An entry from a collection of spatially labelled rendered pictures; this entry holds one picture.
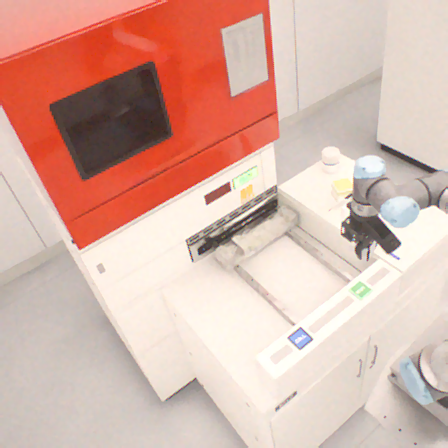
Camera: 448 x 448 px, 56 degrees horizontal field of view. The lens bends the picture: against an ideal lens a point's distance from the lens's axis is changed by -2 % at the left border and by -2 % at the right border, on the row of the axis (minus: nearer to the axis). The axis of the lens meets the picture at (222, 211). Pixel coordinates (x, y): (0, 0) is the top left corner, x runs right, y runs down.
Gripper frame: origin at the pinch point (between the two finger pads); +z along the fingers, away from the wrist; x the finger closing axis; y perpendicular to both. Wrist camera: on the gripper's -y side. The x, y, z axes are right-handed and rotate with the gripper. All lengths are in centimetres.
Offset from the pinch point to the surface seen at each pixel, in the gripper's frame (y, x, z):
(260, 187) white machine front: 59, -7, 10
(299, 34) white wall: 207, -168, 33
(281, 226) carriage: 46, -6, 23
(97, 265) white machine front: 58, 63, 1
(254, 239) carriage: 48, 6, 23
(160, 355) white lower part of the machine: 58, 57, 67
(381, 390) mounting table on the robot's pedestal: -21.7, 14.5, 28.7
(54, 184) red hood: 54, 63, -37
